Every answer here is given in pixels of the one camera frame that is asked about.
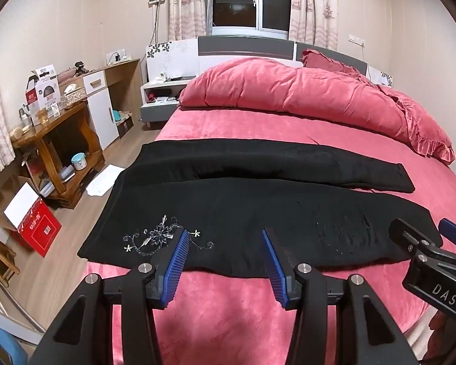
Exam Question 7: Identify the blue plastic stool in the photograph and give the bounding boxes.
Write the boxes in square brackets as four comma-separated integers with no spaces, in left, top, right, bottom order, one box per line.
[0,317,28,365]

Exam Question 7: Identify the wall cable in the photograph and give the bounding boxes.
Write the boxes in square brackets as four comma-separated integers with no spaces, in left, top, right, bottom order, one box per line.
[150,0,165,43]

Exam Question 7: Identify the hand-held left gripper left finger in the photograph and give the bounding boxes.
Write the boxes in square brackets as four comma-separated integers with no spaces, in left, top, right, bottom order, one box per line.
[30,228,191,365]

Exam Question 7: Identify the pink ruffled pillow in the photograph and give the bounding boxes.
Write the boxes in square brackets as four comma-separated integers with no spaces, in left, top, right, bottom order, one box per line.
[365,80,456,166]
[301,48,367,78]

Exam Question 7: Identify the white and grey nightstand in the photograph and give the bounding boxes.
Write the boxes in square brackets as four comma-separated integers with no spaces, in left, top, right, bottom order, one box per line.
[139,75,197,130]

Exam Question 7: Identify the pink duvet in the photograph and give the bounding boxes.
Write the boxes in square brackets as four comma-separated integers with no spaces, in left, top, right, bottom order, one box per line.
[178,58,415,143]

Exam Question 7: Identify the printed cardboard box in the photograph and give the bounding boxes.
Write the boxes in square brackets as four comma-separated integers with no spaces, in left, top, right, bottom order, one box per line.
[24,63,60,116]

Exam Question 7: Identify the white cabinet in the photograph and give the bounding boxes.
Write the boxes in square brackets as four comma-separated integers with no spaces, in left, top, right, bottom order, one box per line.
[81,69,121,151]

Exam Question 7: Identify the grey and white headboard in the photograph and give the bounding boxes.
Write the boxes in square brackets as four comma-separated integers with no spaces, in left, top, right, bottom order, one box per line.
[146,36,394,89]

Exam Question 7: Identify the window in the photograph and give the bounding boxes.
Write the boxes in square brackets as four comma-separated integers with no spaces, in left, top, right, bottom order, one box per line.
[211,0,293,34]

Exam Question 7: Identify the open brown cardboard box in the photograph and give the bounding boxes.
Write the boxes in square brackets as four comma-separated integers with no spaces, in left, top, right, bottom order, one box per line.
[0,176,43,237]

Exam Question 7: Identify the red cardboard box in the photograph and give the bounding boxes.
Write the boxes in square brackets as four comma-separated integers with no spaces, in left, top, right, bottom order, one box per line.
[9,198,62,258]

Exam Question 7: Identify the clear tissue box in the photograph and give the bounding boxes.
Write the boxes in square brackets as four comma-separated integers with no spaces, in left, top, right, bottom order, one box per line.
[60,85,88,108]

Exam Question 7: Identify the white paper sheet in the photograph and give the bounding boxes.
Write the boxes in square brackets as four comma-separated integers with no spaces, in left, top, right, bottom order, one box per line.
[86,165,127,198]

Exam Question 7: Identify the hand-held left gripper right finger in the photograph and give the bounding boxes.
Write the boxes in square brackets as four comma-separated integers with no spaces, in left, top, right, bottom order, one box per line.
[262,228,419,365]

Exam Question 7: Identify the light wooden desk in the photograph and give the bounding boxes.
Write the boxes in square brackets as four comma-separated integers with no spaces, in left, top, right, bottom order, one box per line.
[104,58,143,132]

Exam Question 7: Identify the dark wooden table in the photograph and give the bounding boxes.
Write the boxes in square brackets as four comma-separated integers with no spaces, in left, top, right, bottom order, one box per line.
[10,98,106,210]

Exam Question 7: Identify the black pants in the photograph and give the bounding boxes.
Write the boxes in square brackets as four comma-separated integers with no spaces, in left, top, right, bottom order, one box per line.
[77,139,443,279]

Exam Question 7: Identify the bed with pink sheet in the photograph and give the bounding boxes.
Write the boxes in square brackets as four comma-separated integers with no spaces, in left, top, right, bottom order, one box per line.
[81,104,456,365]

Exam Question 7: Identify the white power strip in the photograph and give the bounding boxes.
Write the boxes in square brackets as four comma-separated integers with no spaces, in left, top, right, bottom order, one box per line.
[106,50,132,65]

